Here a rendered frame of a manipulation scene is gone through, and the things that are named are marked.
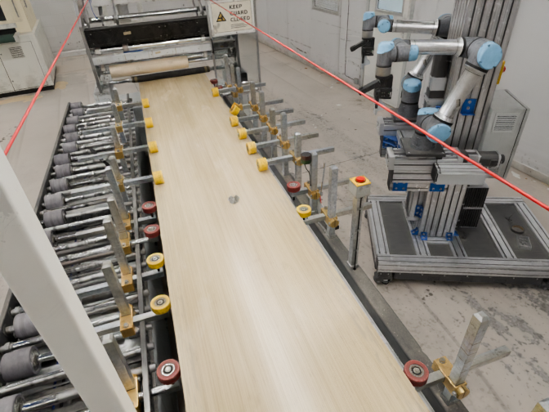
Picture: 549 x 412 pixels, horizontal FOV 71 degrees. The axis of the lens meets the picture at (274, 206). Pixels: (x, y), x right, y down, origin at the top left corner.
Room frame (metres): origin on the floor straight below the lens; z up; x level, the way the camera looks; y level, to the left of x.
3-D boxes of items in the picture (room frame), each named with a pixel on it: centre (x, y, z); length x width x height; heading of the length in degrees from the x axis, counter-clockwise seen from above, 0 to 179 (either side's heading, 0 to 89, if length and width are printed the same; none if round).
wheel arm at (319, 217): (1.73, -0.35, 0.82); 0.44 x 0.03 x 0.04; 107
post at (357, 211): (1.42, -0.38, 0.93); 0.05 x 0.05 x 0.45; 17
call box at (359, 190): (1.43, -0.38, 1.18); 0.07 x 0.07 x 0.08; 17
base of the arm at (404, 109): (2.55, -0.98, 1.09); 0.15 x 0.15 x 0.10
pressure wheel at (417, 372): (0.71, -0.44, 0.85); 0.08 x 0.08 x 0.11
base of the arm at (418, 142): (2.06, -0.91, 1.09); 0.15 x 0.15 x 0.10
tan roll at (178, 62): (4.26, 1.03, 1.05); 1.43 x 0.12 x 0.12; 107
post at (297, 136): (2.15, -0.17, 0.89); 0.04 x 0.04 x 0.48; 17
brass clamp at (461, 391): (0.74, -0.59, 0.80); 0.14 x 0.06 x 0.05; 17
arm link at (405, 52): (1.95, -0.68, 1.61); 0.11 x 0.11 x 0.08; 89
